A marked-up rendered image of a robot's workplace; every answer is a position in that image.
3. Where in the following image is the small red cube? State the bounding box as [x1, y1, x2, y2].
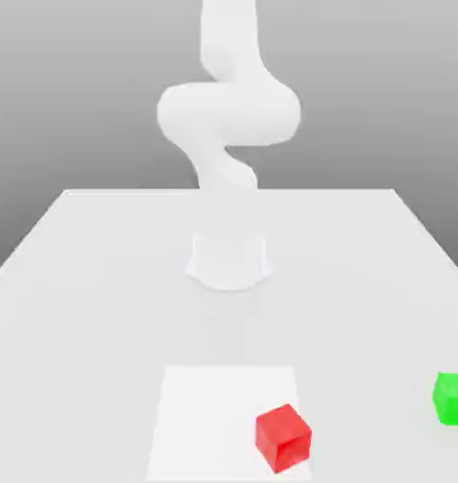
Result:
[254, 403, 313, 475]

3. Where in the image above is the small green cube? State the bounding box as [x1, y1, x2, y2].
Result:
[432, 372, 458, 427]

